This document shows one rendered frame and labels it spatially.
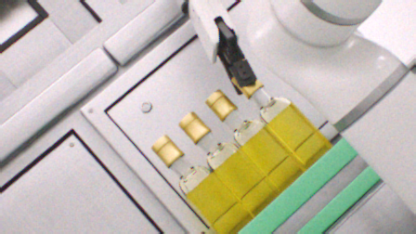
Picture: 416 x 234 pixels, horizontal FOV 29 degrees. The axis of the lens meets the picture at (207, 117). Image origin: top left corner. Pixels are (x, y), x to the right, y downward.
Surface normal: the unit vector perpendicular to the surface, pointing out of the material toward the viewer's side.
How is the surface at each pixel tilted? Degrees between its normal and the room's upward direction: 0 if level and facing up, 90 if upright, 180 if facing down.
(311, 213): 90
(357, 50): 51
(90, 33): 90
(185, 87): 90
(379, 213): 90
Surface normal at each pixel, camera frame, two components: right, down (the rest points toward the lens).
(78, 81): 0.05, -0.25
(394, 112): -0.07, -0.04
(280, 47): -0.48, 0.69
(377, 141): -0.51, 0.40
